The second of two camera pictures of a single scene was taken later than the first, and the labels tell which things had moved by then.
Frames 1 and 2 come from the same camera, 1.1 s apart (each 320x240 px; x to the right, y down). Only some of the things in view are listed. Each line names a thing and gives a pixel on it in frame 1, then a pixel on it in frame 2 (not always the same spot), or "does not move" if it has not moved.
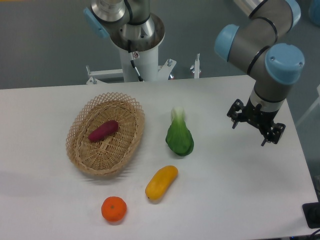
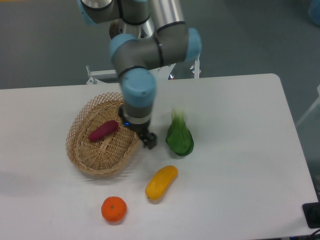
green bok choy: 178,136 does not move
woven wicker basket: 113,152 does not move
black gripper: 261,120 to 138,118
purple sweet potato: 106,129 does not move
